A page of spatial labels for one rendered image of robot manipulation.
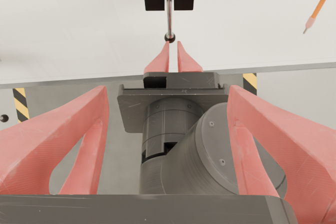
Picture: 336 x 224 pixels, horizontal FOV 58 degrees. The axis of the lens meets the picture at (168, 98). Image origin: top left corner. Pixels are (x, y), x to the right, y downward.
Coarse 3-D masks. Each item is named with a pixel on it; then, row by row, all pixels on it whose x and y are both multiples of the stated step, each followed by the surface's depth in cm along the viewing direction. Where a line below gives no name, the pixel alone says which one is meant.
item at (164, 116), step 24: (120, 96) 27; (144, 96) 27; (168, 96) 27; (192, 96) 27; (216, 96) 27; (144, 120) 28; (168, 120) 26; (192, 120) 26; (144, 144) 26; (168, 144) 25
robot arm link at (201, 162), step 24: (216, 120) 17; (192, 144) 17; (216, 144) 16; (168, 168) 19; (192, 168) 17; (216, 168) 15; (264, 168) 17; (168, 192) 19; (192, 192) 18; (216, 192) 16
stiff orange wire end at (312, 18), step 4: (320, 0) 24; (324, 0) 24; (320, 4) 24; (316, 8) 25; (320, 8) 24; (316, 12) 25; (312, 16) 25; (308, 20) 26; (312, 20) 26; (308, 24) 26; (304, 32) 27
